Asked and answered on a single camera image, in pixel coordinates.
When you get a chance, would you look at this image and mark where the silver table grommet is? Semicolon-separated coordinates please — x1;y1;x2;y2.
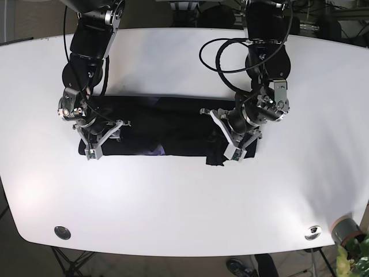
304;226;322;241
54;226;71;240

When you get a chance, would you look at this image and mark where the right silver table grommet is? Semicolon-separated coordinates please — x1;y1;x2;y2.
304;226;322;241

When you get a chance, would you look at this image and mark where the grey plant pot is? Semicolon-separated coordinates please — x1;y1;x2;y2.
330;215;366;246

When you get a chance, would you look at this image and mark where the left silver table grommet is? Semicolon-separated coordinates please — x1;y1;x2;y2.
54;226;71;240

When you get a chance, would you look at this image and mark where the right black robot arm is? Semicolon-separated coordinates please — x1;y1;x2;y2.
58;1;130;159

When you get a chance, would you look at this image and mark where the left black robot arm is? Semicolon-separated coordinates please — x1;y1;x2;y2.
200;1;293;166

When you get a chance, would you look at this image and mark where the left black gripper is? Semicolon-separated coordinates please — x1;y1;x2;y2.
199;90;289;162

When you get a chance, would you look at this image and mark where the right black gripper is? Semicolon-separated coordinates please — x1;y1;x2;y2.
75;118;131;160

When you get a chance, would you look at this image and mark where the black printed T-shirt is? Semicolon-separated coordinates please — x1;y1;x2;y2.
77;95;259;167

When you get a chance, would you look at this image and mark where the green potted plant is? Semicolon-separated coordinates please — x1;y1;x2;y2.
336;235;368;277

